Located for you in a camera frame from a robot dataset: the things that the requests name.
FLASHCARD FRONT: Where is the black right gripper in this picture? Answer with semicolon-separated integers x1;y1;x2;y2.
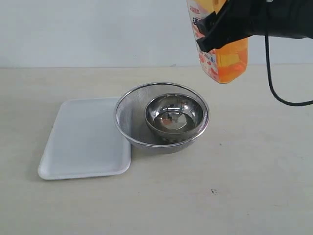
196;0;259;52

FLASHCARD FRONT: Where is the orange pump soap bottle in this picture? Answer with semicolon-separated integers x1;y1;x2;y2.
187;0;248;84

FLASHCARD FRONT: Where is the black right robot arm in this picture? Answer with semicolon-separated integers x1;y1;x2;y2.
196;0;313;52

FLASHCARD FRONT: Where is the small stainless steel bowl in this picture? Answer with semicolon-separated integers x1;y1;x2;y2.
144;93;208;142

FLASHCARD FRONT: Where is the steel mesh strainer basket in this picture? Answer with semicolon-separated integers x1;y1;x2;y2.
114;82;210;154

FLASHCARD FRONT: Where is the white rectangular plastic tray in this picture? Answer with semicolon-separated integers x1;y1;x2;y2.
38;97;131;180

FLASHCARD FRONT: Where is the black right camera cable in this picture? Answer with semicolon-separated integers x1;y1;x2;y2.
263;0;313;107

